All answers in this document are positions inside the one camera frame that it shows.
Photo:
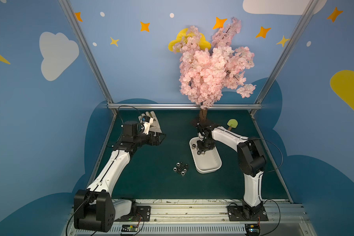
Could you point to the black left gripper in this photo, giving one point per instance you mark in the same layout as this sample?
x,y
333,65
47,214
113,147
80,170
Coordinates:
x,y
153,138

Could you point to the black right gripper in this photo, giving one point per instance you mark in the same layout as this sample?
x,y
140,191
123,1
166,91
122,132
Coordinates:
x,y
205,142

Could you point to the heap of nuts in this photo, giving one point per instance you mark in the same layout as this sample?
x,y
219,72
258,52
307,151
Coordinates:
x,y
196,147

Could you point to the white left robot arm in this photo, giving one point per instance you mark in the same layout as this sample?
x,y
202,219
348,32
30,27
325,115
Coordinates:
x,y
94,209

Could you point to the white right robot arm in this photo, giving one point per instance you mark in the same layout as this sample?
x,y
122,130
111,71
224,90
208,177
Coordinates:
x,y
251,160

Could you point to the white storage box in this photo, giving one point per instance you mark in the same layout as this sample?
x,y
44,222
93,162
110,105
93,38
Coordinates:
x,y
205,163

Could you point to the pile of steel nuts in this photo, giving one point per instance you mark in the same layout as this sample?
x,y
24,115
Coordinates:
x,y
181,168

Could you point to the white canvas work glove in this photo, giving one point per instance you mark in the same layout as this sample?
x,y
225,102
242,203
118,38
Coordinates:
x,y
155,127

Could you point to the green toy paddle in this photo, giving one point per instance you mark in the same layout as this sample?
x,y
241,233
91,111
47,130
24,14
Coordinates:
x,y
232,124

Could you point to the pink blossom artificial tree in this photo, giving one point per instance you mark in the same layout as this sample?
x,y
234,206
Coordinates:
x,y
206,72

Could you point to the right green circuit board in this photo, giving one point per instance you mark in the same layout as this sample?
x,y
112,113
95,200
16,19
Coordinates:
x,y
252,230

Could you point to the green circuit board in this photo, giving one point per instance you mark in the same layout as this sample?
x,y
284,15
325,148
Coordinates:
x,y
252,230
129,229

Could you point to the left green circuit board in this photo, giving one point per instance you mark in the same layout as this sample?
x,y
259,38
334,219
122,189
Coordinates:
x,y
129,229

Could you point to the dark tree base plate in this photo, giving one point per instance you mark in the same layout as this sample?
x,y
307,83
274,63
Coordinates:
x,y
199,121

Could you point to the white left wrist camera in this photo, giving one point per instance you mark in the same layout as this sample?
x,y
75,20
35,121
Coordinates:
x,y
146,122

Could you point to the aluminium back frame rail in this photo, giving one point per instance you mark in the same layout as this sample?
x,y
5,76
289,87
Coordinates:
x,y
186,106

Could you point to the aluminium right frame post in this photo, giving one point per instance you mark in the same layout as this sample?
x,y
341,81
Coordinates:
x,y
311,9

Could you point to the aluminium frame post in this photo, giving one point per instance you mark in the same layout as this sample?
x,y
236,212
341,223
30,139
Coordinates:
x,y
311,9
74,23

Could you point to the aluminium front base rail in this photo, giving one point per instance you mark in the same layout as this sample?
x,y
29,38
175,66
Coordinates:
x,y
207,217

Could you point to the aluminium left frame post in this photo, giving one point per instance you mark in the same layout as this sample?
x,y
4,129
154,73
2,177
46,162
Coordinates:
x,y
74,23

